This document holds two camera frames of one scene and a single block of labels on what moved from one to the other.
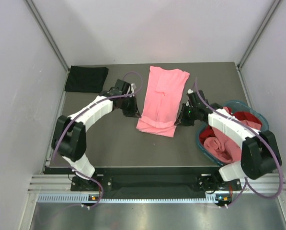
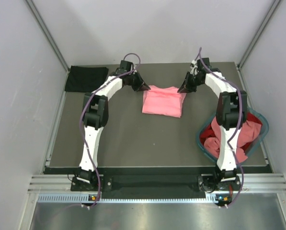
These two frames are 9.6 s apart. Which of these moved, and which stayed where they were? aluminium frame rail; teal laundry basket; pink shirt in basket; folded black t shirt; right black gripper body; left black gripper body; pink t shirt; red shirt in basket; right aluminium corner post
Moved: right black gripper body; left black gripper body; pink t shirt
Stayed: red shirt in basket; teal laundry basket; right aluminium corner post; aluminium frame rail; pink shirt in basket; folded black t shirt
